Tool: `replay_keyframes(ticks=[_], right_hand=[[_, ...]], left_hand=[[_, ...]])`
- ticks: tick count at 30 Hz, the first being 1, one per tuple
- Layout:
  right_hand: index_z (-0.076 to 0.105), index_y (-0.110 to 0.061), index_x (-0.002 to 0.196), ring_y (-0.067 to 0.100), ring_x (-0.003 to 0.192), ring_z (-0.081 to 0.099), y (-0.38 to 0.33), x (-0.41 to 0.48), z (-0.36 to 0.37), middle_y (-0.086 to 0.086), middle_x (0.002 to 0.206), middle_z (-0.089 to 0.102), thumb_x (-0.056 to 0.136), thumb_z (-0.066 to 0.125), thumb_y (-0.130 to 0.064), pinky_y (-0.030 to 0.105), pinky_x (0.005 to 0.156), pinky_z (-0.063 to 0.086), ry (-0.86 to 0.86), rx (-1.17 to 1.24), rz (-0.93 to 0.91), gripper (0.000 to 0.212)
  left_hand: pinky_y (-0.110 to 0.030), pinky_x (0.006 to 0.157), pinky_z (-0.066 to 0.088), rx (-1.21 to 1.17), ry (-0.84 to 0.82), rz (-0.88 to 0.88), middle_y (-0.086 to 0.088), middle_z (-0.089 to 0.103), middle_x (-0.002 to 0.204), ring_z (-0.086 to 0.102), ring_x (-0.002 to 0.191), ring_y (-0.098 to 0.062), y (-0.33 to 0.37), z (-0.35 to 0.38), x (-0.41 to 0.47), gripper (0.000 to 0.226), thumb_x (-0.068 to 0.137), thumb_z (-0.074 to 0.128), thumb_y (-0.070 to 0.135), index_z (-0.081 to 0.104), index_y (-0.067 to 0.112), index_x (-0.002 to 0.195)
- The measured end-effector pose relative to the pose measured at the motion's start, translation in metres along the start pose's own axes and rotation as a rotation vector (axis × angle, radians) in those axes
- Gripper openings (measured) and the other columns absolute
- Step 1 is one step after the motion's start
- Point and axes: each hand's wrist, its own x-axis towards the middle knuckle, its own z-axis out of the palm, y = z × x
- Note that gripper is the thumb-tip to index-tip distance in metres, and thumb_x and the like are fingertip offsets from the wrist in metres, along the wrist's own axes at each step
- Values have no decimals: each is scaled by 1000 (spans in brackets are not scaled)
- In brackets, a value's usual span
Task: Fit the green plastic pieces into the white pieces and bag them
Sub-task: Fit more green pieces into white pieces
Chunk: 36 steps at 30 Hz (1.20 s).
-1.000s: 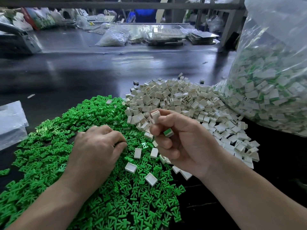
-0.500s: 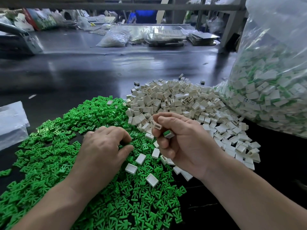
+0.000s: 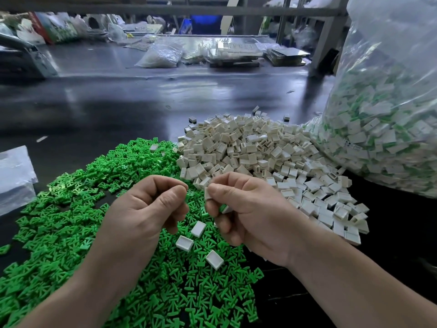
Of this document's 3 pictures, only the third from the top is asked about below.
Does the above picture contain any person's right hand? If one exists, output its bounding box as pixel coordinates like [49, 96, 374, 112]
[205, 172, 322, 268]

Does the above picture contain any person's left hand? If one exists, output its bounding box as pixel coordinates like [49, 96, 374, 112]
[89, 174, 190, 291]

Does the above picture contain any pile of white plastic caps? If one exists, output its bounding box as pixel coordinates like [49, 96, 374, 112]
[175, 111, 370, 246]

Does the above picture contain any pile of green plastic clips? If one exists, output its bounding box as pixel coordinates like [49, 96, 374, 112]
[0, 138, 265, 328]

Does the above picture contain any clear plastic bag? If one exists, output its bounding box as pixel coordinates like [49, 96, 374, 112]
[304, 0, 437, 199]

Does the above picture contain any person's left forearm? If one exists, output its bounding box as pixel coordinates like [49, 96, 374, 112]
[17, 259, 134, 328]

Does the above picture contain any person's right forearm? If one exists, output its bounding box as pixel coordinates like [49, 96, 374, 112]
[290, 232, 437, 328]

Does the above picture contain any small clear bag of parts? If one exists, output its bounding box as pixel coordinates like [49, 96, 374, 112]
[135, 43, 184, 69]

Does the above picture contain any stack of clear flat bags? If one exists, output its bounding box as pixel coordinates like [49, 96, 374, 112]
[0, 145, 38, 216]

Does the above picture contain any dark flat tray stack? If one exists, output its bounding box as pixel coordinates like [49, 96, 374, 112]
[265, 46, 311, 67]

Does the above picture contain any blue crate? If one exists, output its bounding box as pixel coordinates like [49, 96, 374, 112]
[181, 15, 223, 35]

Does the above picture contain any grey heat sealer machine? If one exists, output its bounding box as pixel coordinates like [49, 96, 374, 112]
[0, 32, 59, 79]

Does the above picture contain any grey metal horizontal bar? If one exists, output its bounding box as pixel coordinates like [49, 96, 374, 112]
[0, 2, 348, 18]

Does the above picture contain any grey metal slanted post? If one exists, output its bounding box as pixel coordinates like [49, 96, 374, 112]
[309, 0, 351, 76]

